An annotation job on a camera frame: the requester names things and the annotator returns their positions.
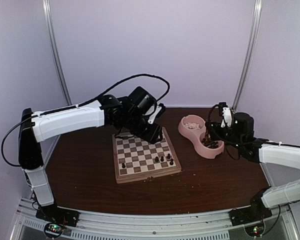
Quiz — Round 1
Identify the left aluminium frame post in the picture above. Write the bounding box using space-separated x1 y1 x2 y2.
41 0 75 113

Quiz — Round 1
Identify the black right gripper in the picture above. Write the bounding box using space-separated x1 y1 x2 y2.
205 121 244 150

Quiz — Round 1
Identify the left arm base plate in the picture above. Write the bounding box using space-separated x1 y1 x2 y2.
35 205 80 227

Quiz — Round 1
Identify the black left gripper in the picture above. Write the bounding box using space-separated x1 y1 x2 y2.
124 112 164 145

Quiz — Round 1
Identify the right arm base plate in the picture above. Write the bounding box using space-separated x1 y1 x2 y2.
228 206 272 226

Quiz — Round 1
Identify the pink double bowl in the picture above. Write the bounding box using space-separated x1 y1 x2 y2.
178 114 225 159

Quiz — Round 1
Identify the white chess pieces pile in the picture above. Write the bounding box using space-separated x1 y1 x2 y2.
185 122 201 130

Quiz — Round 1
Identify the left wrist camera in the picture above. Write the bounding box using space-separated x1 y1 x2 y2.
144 103 166 124

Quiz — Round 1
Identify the aluminium frame post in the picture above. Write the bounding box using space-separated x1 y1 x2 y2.
232 0 263 112
41 0 75 113

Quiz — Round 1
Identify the front aluminium rail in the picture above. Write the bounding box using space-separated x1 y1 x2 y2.
14 197 298 240

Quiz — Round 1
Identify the wooden chess board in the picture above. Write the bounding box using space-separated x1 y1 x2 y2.
112 128 182 184

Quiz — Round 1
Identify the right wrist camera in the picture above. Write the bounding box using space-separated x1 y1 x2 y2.
218 102 234 128

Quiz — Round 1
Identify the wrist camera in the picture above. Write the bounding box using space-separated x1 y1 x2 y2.
144 103 166 124
218 102 234 128

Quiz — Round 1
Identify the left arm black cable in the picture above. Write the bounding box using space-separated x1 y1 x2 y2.
1 73 171 168

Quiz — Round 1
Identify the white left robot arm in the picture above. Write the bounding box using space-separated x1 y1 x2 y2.
18 86 166 222

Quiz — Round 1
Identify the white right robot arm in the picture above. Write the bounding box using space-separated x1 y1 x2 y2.
205 112 300 221

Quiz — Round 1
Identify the dark chess pieces pile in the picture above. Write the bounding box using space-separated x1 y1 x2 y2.
201 133 219 149

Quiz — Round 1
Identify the right aluminium frame post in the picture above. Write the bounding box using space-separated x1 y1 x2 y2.
232 0 263 112

